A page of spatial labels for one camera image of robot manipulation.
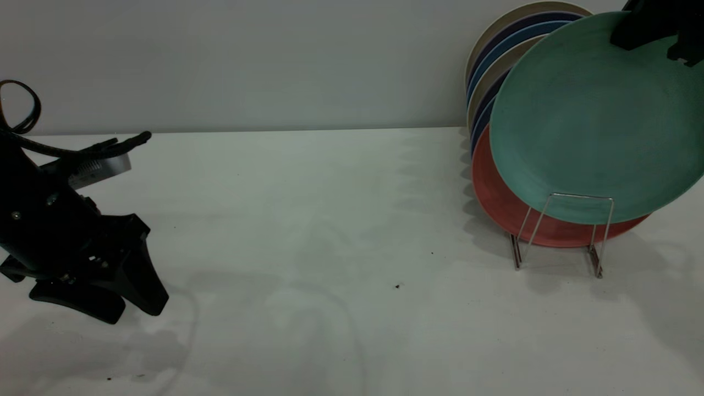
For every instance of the blue round plate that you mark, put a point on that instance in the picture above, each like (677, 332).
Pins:
(533, 32)

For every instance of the beige round plate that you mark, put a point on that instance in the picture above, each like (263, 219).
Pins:
(506, 60)

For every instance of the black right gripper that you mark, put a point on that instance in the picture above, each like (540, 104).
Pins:
(693, 27)

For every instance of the green round plate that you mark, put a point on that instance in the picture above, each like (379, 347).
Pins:
(577, 121)

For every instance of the stack of upright plates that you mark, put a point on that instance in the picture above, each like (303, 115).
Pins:
(511, 18)

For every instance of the pink round plate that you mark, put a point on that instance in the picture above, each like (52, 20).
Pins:
(495, 203)

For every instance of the dark navy round plate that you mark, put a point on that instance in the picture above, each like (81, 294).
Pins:
(542, 19)

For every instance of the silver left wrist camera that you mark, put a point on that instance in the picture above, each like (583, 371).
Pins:
(102, 168)

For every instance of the dark purple round plate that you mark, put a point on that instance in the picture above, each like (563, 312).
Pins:
(487, 96)

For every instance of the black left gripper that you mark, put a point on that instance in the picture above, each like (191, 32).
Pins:
(60, 236)

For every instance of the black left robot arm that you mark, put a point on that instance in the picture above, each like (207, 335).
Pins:
(14, 159)

